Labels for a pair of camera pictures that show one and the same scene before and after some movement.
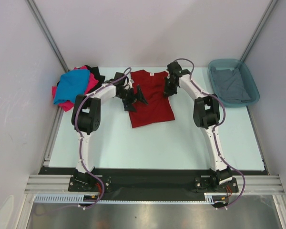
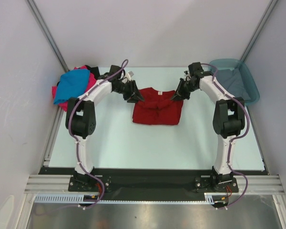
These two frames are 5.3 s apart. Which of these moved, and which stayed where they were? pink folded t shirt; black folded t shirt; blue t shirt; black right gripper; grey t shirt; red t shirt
Moved: black right gripper; red t shirt
Stayed: grey t shirt; blue t shirt; pink folded t shirt; black folded t shirt
